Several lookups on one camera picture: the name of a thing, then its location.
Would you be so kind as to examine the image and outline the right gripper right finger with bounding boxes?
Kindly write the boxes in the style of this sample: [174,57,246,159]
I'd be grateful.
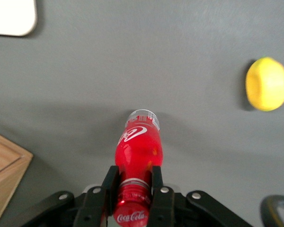
[148,165,176,227]

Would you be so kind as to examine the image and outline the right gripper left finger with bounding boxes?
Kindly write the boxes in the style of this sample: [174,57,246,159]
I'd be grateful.
[75,165,120,227]

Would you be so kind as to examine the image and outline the red coke bottle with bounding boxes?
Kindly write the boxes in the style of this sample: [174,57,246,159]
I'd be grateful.
[108,109,162,227]

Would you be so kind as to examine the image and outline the white rectangular tray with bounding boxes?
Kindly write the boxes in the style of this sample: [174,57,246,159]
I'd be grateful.
[0,0,38,37]

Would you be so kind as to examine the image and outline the wooden drawer cabinet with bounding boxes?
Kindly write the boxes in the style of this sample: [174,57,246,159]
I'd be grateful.
[0,129,34,227]

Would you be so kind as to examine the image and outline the wooden drawer front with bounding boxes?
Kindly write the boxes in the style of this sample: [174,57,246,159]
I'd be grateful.
[0,133,22,177]

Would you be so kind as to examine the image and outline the yellow lemon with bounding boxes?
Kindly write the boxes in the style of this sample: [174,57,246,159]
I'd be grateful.
[245,56,284,112]

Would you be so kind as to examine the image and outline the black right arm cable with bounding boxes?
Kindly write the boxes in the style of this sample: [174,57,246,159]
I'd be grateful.
[259,194,284,227]

